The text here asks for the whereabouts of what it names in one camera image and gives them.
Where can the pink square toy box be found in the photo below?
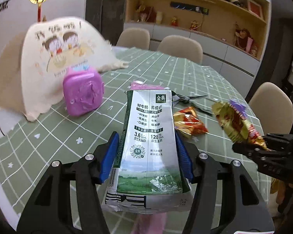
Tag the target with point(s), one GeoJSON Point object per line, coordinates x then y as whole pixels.
{"type": "Point", "coordinates": [83, 91]}

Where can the grey foil wrapper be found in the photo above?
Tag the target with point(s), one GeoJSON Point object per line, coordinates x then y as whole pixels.
{"type": "Point", "coordinates": [178, 98]}

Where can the purple toy carriage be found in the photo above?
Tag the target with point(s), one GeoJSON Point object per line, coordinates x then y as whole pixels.
{"type": "Point", "coordinates": [239, 107]}

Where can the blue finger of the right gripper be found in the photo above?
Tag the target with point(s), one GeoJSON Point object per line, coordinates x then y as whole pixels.
{"type": "Point", "coordinates": [251, 151]}

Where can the green checked tablecloth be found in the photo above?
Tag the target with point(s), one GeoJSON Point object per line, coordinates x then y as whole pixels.
{"type": "Point", "coordinates": [49, 167]}

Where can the wooden shelf cabinet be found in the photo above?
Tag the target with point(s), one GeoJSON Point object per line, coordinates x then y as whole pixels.
{"type": "Point", "coordinates": [233, 40]}

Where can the red gold snack packet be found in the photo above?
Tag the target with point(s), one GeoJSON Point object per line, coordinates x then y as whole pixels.
{"type": "Point", "coordinates": [187, 122]}

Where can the green milk carton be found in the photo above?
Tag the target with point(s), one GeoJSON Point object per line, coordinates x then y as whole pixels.
{"type": "Point", "coordinates": [146, 177]}

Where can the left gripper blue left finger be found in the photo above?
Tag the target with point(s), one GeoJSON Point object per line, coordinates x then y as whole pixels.
{"type": "Point", "coordinates": [106, 156]}

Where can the gold candy wrapper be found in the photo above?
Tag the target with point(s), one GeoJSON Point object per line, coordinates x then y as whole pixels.
{"type": "Point", "coordinates": [236, 125]}

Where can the cream folding food cover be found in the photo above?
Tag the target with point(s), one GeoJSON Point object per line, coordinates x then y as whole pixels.
{"type": "Point", "coordinates": [33, 65]}

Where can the beige chair far left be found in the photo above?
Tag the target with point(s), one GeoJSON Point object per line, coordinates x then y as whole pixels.
{"type": "Point", "coordinates": [134, 37]}

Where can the red framed picture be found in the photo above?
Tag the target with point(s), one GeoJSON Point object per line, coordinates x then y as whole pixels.
{"type": "Point", "coordinates": [255, 9]}

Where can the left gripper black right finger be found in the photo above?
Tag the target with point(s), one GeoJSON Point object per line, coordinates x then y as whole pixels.
{"type": "Point", "coordinates": [184, 160]}

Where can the pink plastic spoon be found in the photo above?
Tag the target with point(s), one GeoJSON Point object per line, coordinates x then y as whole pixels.
{"type": "Point", "coordinates": [139, 85]}

